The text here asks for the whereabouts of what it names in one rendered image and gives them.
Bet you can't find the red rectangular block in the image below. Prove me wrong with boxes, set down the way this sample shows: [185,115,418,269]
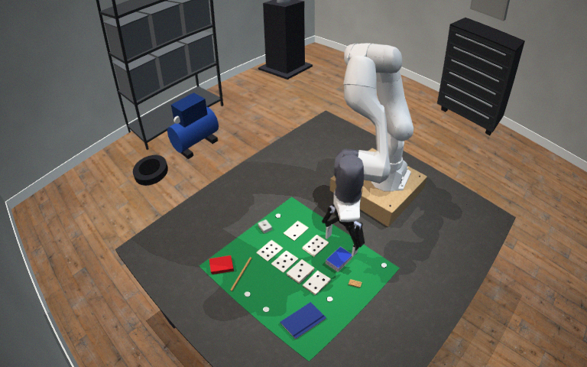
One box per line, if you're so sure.
[209,255,234,274]

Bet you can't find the white playing card with black pips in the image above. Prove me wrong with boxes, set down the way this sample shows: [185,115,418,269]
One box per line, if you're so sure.
[284,221,308,241]
[303,271,331,294]
[256,240,283,261]
[271,250,298,273]
[303,235,328,256]
[287,259,314,282]

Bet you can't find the blue notebook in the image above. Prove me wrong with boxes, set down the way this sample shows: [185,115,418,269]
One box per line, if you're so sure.
[280,302,326,339]

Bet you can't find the green felt card mat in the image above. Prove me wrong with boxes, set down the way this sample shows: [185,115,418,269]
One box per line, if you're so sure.
[200,197,399,361]

